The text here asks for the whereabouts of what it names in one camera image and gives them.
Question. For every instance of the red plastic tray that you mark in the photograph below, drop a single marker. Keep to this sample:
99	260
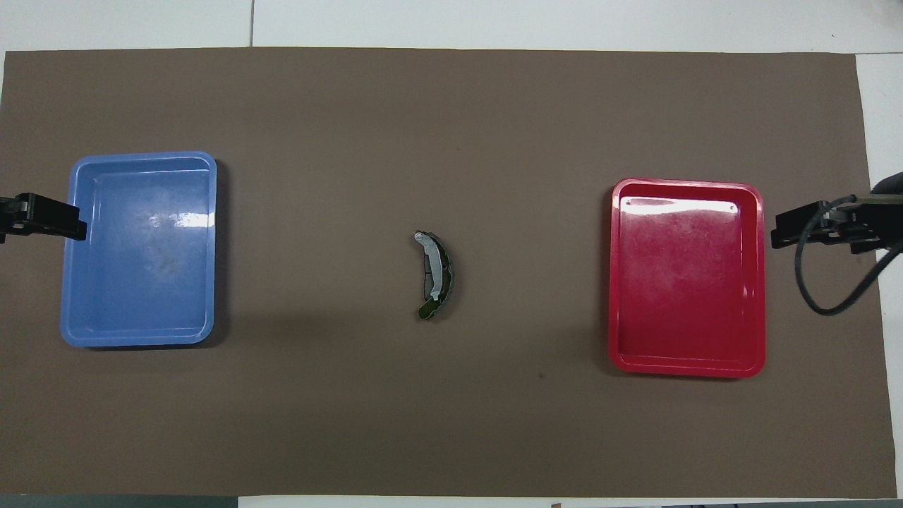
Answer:
684	296

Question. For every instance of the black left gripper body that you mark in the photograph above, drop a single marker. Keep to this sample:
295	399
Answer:
10	215

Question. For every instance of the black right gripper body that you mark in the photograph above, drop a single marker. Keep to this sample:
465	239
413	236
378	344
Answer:
864	226

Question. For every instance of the blue plastic tray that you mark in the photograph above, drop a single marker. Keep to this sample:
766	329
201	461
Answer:
141	282

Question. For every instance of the brown table mat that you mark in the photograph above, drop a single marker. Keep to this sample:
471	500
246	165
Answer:
451	141

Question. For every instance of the curved white brake shoe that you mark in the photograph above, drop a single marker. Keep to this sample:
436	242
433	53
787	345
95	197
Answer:
436	264

